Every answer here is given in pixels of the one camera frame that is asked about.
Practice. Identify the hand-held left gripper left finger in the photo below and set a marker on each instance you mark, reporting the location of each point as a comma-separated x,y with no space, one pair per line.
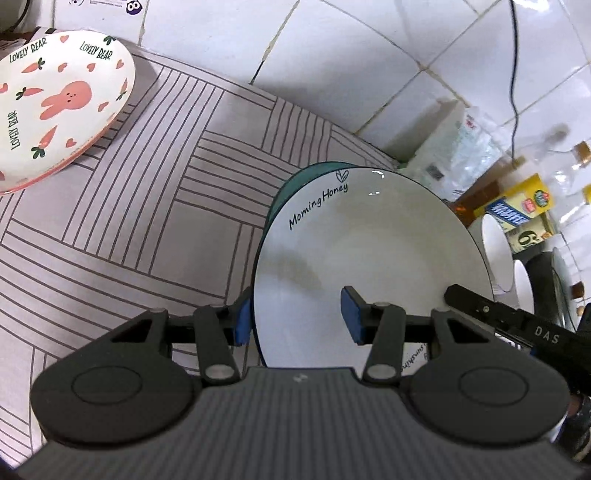
242,323

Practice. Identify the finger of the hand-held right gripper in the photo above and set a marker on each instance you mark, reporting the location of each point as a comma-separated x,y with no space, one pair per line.
480,304

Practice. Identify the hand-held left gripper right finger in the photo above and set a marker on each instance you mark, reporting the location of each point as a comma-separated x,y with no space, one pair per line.
351,314

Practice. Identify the white bowl black rim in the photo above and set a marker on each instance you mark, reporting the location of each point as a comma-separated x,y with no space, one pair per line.
496,249
522,286

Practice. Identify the white plate black rim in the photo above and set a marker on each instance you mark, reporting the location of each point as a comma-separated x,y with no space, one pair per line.
392,221

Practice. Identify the green pot lid wooden knob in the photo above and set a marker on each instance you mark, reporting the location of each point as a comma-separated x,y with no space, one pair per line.
565,286

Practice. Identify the dark green pot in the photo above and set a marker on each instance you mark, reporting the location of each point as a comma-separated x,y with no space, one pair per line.
542,281

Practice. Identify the yellow cap vinegar bottle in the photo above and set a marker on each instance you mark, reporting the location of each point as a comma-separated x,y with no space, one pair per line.
531,237

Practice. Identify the yellow label oil bottle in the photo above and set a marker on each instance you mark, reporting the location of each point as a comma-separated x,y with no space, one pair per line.
517,198

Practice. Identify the clear plastic bag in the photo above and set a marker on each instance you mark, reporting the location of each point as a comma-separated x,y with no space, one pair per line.
461,147

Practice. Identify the pink bunny carrot plate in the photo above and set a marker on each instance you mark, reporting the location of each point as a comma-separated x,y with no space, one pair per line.
69,101

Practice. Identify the printed cardboard box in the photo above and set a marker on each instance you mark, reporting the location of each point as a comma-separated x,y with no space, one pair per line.
101,18

